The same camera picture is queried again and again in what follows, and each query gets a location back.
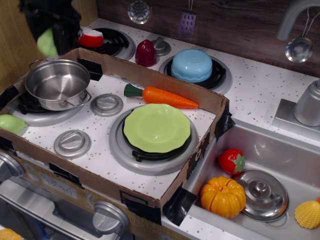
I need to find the metal sink basin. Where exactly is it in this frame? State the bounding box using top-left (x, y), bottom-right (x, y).
top-left (185, 121), bottom-right (320, 240)

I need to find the silver oven knob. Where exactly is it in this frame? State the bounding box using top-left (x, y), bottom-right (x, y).
top-left (92, 200), bottom-right (130, 235)
top-left (0, 152), bottom-right (25, 182)

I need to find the yellow toy corn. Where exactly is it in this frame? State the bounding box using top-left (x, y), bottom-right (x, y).
top-left (294, 200), bottom-right (320, 229)

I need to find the hanging metal ladle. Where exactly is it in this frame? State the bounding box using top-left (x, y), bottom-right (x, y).
top-left (285, 8), bottom-right (318, 64)

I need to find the light green plastic plate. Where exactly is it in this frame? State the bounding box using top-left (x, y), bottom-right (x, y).
top-left (123, 103), bottom-right (191, 154)

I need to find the black burner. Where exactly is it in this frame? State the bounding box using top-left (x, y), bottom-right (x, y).
top-left (122, 119), bottom-right (192, 162)
top-left (18, 92), bottom-right (49, 115)
top-left (161, 57), bottom-right (227, 90)
top-left (75, 28), bottom-right (130, 56)

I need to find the black rear left burner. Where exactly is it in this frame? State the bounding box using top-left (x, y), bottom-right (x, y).
top-left (75, 28), bottom-right (130, 56)

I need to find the silver toy faucet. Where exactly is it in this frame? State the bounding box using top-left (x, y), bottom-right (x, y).
top-left (272, 0), bottom-right (320, 139)

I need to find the black rear right burner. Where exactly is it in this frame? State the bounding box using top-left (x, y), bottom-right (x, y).
top-left (161, 57), bottom-right (227, 90)

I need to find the stainless steel pot lid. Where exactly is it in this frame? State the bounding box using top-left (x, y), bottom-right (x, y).
top-left (232, 169), bottom-right (289, 222)

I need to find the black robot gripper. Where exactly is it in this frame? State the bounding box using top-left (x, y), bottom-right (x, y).
top-left (19, 0), bottom-right (82, 55)

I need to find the black front left burner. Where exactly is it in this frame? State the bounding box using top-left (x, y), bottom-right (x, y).
top-left (18, 92), bottom-right (49, 115)

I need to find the black front right burner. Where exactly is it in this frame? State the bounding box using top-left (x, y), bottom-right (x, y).
top-left (122, 119), bottom-right (192, 162)

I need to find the silver stove knob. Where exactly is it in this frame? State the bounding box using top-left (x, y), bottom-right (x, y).
top-left (151, 37), bottom-right (171, 57)
top-left (53, 130), bottom-right (92, 159)
top-left (90, 93), bottom-right (124, 118)

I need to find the light green toy broccoli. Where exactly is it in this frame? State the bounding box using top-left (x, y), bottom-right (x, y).
top-left (37, 28), bottom-right (58, 57)

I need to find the hanging purple spatula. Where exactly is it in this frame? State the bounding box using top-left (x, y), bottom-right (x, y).
top-left (177, 0), bottom-right (197, 35)

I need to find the red toy strawberry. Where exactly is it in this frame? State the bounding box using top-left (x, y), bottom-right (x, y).
top-left (217, 148), bottom-right (245, 175)

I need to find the orange toy carrot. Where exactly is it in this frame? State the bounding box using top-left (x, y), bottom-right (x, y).
top-left (123, 84), bottom-right (199, 109)

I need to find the dark red toy vegetable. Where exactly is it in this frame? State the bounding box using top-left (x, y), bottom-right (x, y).
top-left (135, 39), bottom-right (157, 67)

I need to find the light green toy vegetable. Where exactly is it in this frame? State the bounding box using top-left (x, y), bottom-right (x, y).
top-left (0, 114), bottom-right (28, 134)

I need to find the orange toy pumpkin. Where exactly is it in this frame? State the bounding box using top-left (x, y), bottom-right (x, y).
top-left (200, 176), bottom-right (247, 219)

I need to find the hanging metal skimmer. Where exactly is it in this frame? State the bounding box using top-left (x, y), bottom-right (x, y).
top-left (127, 0), bottom-right (152, 25)

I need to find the red and white toy food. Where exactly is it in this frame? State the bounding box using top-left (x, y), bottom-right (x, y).
top-left (75, 26), bottom-right (104, 48)

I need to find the light blue plastic bowl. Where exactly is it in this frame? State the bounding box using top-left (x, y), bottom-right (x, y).
top-left (171, 49), bottom-right (213, 83)

